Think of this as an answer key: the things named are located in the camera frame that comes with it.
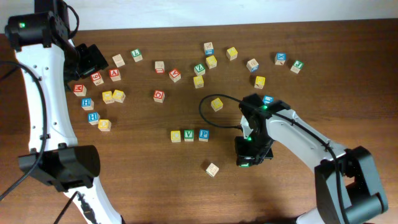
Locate green R top wooden block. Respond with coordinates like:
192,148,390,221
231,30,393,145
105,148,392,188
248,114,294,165
205,163,219,177

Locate blue P wooden block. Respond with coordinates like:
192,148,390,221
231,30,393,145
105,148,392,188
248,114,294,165
198,129,210,142

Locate green V wooden block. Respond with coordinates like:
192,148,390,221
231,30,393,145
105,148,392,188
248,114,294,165
183,129,194,142

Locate yellow C wooden block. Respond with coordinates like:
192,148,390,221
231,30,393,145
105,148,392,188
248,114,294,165
170,130,181,143

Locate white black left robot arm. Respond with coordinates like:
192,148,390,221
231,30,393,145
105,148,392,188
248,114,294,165
5,0,124,223

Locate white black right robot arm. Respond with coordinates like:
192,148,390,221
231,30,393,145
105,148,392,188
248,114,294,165
234,94,388,223

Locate red 6 wooden block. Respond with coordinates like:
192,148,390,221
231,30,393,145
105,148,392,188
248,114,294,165
90,72,104,86

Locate plain top wooden block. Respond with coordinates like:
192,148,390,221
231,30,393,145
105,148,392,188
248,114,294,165
112,54,125,68

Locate red W wooden block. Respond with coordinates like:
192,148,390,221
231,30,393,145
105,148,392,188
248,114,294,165
73,85,86,96

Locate yellow pair left wooden block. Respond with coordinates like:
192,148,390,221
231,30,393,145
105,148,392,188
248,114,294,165
102,91,114,104

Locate yellow pair wooden block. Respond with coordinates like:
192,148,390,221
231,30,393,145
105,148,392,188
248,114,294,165
113,90,126,103
102,91,114,104

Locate blue H upper wooden block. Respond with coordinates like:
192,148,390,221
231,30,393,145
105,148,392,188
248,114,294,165
81,98,95,111

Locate blue h wooden block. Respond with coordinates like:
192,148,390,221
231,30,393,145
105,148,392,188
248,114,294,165
81,98,95,111
88,112,100,125

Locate green L far wooden block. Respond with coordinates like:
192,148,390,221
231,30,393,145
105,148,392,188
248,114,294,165
131,49,143,62

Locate yellow pair right wooden block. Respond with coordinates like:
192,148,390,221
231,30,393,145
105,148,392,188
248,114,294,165
113,90,126,103

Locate blue L wooden block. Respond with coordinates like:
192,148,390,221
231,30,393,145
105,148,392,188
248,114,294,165
262,95,274,104

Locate yellow umbrella wooden block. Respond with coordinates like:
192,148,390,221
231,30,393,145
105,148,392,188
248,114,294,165
211,98,223,112

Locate blue H lower wooden block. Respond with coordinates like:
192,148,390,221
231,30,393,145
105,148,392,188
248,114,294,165
88,112,100,125

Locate yellow lower left wooden block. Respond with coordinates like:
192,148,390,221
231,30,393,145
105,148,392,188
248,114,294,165
98,119,111,132

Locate red side I wooden block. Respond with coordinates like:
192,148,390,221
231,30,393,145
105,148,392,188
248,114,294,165
155,61,165,73

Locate yellow T wooden block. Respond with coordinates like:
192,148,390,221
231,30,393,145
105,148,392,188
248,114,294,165
254,76,266,89

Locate red O wooden block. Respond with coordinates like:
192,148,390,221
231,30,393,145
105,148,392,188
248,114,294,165
153,90,165,103

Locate red tilted A wooden block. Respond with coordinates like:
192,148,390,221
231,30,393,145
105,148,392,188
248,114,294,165
169,68,182,83

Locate blue D side wooden block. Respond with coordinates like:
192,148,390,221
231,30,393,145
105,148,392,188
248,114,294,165
246,58,259,72

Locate yellow spider wooden block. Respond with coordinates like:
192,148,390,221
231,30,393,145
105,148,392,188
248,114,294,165
193,76,204,88

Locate green Z wooden block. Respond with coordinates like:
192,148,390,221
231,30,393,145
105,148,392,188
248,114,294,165
194,63,206,76

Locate yellow mid wooden block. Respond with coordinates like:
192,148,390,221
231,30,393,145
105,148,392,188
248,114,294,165
206,55,217,69

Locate blue X wooden block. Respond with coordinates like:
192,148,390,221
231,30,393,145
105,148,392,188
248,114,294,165
274,52,287,65

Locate green J wooden block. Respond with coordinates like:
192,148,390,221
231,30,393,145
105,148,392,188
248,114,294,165
290,60,304,74

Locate yellow far wooden block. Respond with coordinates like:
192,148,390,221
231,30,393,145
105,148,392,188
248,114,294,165
226,47,238,60

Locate blue side far wooden block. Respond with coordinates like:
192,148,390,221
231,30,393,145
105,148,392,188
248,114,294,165
203,42,214,55

